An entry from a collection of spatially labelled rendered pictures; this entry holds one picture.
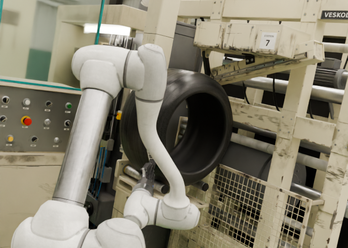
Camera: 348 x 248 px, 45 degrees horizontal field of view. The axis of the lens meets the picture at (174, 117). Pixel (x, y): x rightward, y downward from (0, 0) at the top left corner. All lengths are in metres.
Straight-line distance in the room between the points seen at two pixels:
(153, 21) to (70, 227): 1.40
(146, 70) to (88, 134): 0.28
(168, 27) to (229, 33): 0.35
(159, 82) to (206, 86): 0.71
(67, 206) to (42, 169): 1.13
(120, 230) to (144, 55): 0.56
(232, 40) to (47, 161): 1.20
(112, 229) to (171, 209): 0.42
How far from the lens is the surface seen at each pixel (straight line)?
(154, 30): 2.35
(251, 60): 2.33
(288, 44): 2.14
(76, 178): 1.33
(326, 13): 2.35
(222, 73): 2.46
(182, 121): 2.70
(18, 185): 2.40
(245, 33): 2.22
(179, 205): 1.61
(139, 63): 1.40
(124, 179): 2.29
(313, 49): 2.13
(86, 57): 1.44
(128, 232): 1.24
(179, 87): 2.00
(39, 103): 2.38
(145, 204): 1.64
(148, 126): 1.49
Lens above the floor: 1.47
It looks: 6 degrees down
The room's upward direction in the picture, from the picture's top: 10 degrees clockwise
